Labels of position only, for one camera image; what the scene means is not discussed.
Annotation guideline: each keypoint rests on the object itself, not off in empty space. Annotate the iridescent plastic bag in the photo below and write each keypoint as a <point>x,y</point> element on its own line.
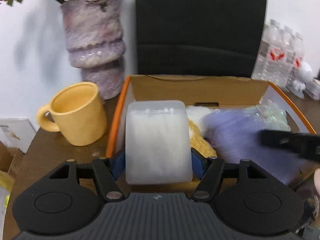
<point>270,115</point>

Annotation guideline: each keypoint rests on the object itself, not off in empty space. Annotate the purple towel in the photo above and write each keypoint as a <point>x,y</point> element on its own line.
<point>236,136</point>

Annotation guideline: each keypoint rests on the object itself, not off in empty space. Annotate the yellow mug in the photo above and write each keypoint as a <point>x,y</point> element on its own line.
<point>77,112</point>

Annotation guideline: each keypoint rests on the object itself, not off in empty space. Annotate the purple fuzzy vase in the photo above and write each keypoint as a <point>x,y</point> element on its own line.
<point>94,40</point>

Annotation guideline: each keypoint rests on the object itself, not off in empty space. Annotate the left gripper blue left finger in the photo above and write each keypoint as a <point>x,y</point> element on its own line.
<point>118,164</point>

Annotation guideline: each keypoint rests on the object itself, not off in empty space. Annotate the white box on floor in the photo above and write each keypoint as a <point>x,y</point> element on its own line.
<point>19,132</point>

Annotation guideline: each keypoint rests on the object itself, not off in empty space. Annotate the left water bottle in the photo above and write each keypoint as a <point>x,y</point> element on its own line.
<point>270,41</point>

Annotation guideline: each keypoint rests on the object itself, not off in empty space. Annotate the right water bottle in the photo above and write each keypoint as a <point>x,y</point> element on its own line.
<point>299,53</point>

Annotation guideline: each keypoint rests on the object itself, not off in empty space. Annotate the black paper bag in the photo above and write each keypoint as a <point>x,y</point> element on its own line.
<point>199,37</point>

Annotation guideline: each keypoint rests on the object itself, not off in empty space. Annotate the clear plastic swab box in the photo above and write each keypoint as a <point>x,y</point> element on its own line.
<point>157,143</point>

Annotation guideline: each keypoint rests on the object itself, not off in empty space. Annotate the pink round jar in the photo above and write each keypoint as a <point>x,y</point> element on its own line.
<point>316,180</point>

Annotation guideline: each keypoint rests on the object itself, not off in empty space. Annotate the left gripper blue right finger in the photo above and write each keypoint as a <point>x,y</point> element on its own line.
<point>199,163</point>

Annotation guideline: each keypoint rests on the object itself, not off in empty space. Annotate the yellow white plush toy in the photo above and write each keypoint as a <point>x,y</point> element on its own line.
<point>197,129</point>

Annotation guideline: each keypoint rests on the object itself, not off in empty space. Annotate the white robot figurine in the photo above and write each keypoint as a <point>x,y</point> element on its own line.
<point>301,76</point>

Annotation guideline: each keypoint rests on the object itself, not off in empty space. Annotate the orange cardboard box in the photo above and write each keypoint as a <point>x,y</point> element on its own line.
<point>212,92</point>

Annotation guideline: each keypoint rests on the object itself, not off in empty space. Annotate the small tin box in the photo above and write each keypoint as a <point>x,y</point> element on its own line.
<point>313,89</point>

